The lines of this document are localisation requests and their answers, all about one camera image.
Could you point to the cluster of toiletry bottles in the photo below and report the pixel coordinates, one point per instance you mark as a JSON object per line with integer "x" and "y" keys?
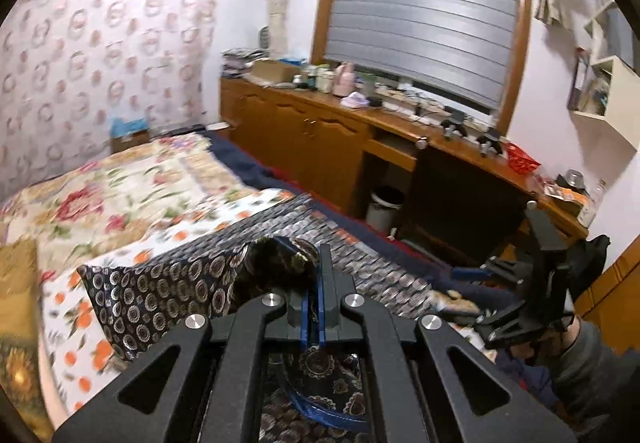
{"x": 320, "y": 77}

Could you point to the small white flat item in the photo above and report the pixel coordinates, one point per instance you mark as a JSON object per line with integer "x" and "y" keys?
{"x": 217, "y": 125}

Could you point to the patterned garment with blue trim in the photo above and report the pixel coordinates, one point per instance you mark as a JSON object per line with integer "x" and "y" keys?
{"x": 165, "y": 283}

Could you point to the red basket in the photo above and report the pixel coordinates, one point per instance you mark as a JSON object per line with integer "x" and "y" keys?
{"x": 522, "y": 158}

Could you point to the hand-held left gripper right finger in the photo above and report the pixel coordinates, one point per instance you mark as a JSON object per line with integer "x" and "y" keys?
{"x": 326, "y": 303}

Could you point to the floral blanket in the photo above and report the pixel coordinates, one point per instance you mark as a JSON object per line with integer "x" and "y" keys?
{"x": 100, "y": 193}

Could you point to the clear plastic bottle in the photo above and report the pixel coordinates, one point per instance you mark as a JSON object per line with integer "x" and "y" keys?
{"x": 595, "y": 203}

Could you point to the person's right forearm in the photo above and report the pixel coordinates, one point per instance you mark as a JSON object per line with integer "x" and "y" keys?
{"x": 595, "y": 373}

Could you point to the black handheld device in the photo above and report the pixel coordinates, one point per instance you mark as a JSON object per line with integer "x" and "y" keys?
{"x": 452, "y": 123}
{"x": 490, "y": 140}

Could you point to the orange packet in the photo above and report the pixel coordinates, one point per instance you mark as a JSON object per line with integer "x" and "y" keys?
{"x": 565, "y": 194}

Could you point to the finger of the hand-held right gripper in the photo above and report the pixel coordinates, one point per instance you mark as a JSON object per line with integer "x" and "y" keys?
{"x": 505, "y": 325}
{"x": 467, "y": 274}

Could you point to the grey window blind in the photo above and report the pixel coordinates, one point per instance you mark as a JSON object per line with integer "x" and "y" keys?
{"x": 420, "y": 8}

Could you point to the blue tissue pack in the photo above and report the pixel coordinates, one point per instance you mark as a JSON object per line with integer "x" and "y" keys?
{"x": 127, "y": 124}

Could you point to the long wooden cabinet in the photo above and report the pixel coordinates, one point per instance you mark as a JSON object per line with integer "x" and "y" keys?
{"x": 300, "y": 133}

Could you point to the small desk fan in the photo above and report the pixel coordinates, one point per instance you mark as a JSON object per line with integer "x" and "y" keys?
{"x": 263, "y": 35}

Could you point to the patterned padded headboard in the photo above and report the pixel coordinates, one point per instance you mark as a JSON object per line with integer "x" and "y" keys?
{"x": 75, "y": 73}

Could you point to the wooden door panel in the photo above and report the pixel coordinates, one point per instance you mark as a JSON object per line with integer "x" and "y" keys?
{"x": 617, "y": 283}

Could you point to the white wall shelf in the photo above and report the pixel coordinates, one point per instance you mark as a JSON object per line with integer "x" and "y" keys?
{"x": 612, "y": 93}

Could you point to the wooden window frame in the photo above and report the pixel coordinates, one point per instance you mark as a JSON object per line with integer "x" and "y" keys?
{"x": 522, "y": 48}

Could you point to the pink cloth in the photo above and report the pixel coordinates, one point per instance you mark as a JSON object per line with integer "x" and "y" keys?
{"x": 356, "y": 99}

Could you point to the cardboard box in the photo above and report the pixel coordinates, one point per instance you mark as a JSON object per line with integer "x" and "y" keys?
{"x": 272, "y": 70}

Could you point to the pink bottle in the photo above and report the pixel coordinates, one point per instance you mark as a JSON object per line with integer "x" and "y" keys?
{"x": 345, "y": 75}

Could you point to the small brown box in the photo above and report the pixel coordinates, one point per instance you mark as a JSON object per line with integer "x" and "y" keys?
{"x": 130, "y": 143}

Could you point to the orange fruit print bed sheet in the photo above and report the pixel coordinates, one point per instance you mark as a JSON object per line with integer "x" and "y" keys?
{"x": 75, "y": 323}

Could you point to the dark metal pot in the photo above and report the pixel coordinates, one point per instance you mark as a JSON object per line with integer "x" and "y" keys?
{"x": 572, "y": 178}

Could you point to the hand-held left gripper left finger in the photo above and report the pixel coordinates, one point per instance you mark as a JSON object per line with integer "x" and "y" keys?
{"x": 306, "y": 318}

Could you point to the white trash bin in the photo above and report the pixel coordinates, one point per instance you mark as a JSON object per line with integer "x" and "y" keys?
{"x": 385, "y": 208}

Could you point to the stack of folded cloths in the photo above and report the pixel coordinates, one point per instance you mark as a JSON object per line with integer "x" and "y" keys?
{"x": 237, "y": 60}

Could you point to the black bag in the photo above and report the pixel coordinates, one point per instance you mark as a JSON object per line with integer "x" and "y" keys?
{"x": 592, "y": 250}

